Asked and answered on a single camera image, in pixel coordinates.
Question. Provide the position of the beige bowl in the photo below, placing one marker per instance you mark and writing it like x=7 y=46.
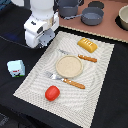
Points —
x=123 y=14

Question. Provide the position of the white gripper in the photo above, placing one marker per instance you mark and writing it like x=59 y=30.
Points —
x=40 y=32

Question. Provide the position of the black table cloth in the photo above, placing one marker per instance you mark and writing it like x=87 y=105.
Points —
x=112 y=108

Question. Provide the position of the knife with orange handle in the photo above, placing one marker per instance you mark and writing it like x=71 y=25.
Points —
x=78 y=55

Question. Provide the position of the red toy tomato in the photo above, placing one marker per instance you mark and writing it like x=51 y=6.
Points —
x=52 y=93

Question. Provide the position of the fork with orange handle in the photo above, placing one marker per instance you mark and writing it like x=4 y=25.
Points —
x=70 y=82

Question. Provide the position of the yellow toy bread loaf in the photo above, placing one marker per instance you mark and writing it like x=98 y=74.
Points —
x=87 y=45

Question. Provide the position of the round wooden plate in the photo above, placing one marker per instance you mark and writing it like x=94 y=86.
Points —
x=69 y=66

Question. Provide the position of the light blue toy carton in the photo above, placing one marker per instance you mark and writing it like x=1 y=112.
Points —
x=16 y=68

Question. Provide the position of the grey toy pot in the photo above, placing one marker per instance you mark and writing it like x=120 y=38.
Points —
x=68 y=8

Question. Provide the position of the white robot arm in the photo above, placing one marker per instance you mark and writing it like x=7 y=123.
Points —
x=40 y=9

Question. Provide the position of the grey toy frying pan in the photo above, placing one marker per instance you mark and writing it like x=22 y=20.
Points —
x=90 y=16

